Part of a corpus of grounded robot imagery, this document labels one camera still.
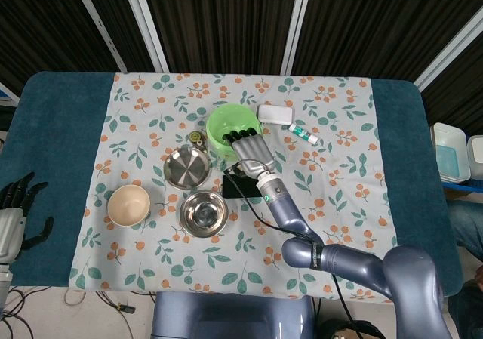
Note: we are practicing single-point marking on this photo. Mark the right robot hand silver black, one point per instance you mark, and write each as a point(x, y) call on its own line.
point(251, 154)

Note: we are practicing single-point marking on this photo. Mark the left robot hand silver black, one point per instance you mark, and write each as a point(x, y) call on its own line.
point(15, 210)

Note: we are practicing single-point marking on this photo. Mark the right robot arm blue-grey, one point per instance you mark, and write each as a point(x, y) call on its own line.
point(377, 267)

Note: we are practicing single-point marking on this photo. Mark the black smartphone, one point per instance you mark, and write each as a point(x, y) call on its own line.
point(238, 188)

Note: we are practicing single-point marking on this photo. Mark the white rectangular case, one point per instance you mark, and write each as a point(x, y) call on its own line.
point(274, 114)

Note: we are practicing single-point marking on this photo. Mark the small round tape measure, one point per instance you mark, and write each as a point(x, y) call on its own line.
point(197, 139)

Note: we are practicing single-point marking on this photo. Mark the white green glue stick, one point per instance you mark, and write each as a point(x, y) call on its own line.
point(303, 132)

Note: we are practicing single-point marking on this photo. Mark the stainless steel plate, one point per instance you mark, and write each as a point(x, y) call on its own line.
point(186, 167)

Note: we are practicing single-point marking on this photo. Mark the teal table cover cloth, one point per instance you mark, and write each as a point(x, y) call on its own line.
point(56, 146)

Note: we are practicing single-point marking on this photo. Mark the stainless steel bowl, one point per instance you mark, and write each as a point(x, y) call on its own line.
point(203, 214)

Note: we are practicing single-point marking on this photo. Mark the floral fruit print tablecloth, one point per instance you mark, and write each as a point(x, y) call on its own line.
point(241, 263)

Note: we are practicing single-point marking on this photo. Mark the beige plastic bowl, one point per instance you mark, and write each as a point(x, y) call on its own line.
point(128, 207)

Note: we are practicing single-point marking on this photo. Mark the blue-grey robot torso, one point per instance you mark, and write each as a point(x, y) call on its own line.
point(226, 316)

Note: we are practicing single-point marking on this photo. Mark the clear plastic storage box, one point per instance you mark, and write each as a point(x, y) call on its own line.
point(451, 154)
point(476, 154)

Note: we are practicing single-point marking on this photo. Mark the person leg in jeans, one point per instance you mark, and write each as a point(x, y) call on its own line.
point(468, 222)

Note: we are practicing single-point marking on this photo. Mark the white double frame post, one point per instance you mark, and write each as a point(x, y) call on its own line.
point(145, 25)

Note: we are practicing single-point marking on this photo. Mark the white single frame post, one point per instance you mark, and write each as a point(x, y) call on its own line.
point(100, 25)

